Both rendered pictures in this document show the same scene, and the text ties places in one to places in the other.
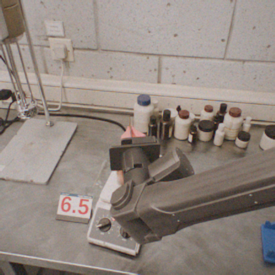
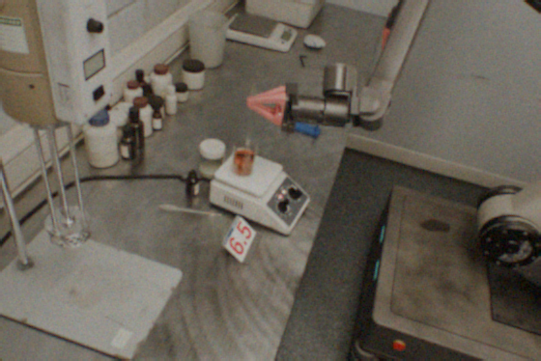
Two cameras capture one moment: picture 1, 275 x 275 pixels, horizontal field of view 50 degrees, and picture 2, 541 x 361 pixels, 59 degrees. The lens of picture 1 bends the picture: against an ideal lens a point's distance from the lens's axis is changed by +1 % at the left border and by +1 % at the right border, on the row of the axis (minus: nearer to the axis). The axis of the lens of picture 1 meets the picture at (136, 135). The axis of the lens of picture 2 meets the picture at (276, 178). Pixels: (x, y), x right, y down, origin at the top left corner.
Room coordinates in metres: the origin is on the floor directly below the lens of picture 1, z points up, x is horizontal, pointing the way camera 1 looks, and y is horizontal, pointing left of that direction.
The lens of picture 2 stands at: (0.44, 0.86, 1.51)
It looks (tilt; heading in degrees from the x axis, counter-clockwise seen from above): 39 degrees down; 270
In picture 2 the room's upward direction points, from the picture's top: 11 degrees clockwise
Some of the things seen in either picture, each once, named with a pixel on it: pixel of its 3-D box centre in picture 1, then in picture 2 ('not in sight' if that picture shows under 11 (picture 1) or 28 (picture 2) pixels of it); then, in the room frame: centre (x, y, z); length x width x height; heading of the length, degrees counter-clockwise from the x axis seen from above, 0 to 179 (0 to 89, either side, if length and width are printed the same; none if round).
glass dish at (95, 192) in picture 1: (94, 188); (213, 220); (0.56, 0.12, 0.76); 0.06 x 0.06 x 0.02
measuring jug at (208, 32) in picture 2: not in sight; (206, 38); (0.76, -0.64, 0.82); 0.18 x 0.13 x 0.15; 123
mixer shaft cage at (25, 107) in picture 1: (17, 77); (59, 176); (0.75, 0.34, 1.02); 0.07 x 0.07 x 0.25
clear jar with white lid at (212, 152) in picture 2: not in sight; (212, 159); (0.60, -0.05, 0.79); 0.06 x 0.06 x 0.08
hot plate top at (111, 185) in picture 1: (128, 186); (249, 172); (0.50, 0.02, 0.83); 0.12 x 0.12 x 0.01; 73
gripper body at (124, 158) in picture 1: (135, 164); (304, 109); (0.41, 0.00, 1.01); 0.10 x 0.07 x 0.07; 97
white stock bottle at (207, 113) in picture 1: (207, 116); (133, 97); (0.87, -0.26, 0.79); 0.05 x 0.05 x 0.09
